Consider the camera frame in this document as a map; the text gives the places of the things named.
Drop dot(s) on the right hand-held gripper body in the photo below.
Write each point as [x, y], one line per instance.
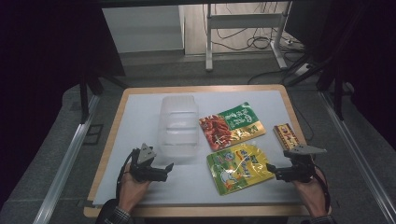
[300, 168]

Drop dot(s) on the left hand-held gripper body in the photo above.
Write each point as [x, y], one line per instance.
[145, 155]

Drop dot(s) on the yellow and green spout pouch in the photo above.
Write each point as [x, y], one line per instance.
[238, 169]

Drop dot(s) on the clear plastic storage box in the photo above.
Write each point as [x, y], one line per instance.
[179, 130]

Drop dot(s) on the red and green seasoning packet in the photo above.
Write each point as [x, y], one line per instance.
[232, 124]

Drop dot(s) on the person's right hand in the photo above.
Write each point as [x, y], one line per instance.
[314, 196]

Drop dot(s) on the person's left hand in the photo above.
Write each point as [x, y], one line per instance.
[130, 193]

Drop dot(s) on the black metal stand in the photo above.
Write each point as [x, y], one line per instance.
[337, 93]
[83, 96]

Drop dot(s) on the white power strip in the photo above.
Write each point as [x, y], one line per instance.
[302, 70]

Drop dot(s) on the dark curtain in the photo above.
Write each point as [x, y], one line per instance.
[40, 77]
[370, 62]

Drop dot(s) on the white cabinet panel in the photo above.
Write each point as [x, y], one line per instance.
[143, 28]

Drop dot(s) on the black square floor bracket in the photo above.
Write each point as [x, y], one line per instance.
[93, 134]

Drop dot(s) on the aluminium rail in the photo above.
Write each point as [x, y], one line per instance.
[358, 155]
[67, 161]

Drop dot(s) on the white metal desk frame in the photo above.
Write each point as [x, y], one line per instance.
[243, 21]

